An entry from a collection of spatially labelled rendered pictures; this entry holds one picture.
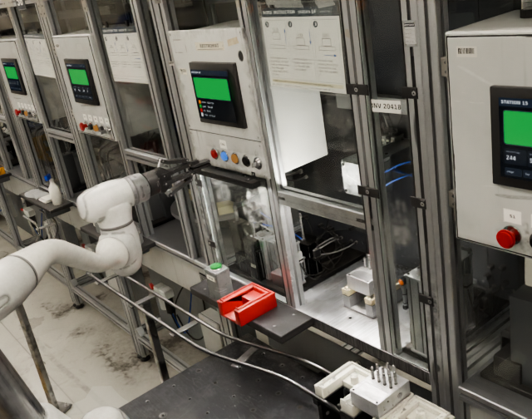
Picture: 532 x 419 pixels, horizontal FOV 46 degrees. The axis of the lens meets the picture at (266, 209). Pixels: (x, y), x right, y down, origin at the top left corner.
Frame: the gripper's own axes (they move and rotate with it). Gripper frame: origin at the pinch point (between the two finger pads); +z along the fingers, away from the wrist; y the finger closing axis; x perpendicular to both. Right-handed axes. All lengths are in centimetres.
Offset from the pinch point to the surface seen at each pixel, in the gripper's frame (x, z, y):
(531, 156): -109, 8, 16
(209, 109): 1.0, 8.3, 16.2
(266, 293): -16.3, 5.7, -45.0
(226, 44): -12.0, 10.6, 36.3
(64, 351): 181, -16, -143
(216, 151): 4.6, 10.2, 0.8
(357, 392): -71, -8, -49
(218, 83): -7.2, 8.3, 24.9
